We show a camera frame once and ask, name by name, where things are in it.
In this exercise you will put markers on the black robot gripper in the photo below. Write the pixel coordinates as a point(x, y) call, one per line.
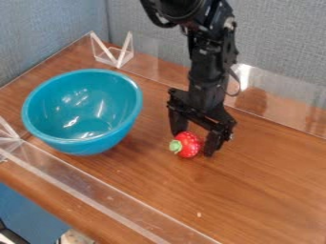
point(201, 105)

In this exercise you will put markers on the pale object under table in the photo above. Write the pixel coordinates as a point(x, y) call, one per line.
point(74, 237)

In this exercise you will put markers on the clear acrylic front barrier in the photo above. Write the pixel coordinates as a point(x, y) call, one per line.
point(43, 173)

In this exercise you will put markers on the clear acrylic corner bracket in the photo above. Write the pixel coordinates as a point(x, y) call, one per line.
point(110, 55)

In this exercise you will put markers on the blue plastic bowl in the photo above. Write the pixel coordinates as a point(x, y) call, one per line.
point(82, 111)

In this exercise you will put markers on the red toy strawberry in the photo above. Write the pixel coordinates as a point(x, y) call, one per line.
point(186, 145)

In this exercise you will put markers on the clear acrylic back barrier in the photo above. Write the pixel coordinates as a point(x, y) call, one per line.
point(278, 98)

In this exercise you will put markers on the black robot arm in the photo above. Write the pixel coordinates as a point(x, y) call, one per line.
point(208, 24)

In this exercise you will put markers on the dark object bottom left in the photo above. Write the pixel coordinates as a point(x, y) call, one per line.
point(9, 237)

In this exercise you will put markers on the clear acrylic barrier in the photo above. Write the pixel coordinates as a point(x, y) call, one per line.
point(43, 173)
point(278, 98)

